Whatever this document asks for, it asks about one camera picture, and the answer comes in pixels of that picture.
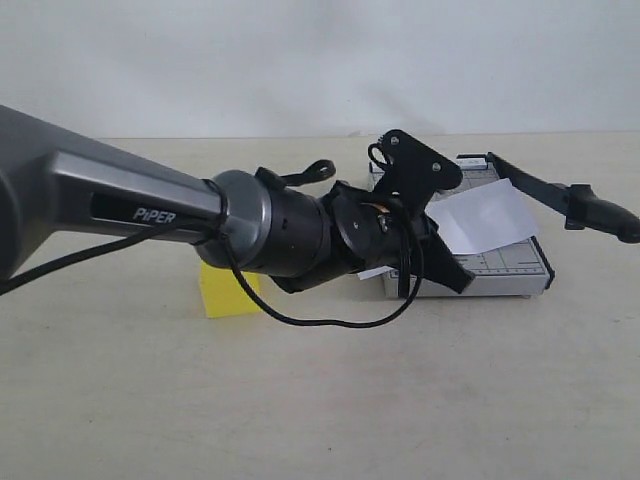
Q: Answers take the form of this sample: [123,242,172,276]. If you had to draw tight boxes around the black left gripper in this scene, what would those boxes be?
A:
[319,181,474,294]

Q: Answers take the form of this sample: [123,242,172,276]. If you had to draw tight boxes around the white paper sheet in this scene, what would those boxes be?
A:
[358,179,540,281]

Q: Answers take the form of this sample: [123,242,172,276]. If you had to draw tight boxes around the yellow foam cube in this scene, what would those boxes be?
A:
[199,261,260,319]

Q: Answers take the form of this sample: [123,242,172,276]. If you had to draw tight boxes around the black cutter blade arm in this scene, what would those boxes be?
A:
[486,152,639,244]

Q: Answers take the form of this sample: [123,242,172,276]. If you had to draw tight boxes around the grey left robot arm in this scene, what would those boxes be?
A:
[1,107,474,293]

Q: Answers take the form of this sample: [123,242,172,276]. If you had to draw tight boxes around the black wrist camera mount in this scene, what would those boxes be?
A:
[367,129,463,219]

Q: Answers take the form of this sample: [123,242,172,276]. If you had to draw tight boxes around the black camera cable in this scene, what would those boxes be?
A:
[0,169,426,331]

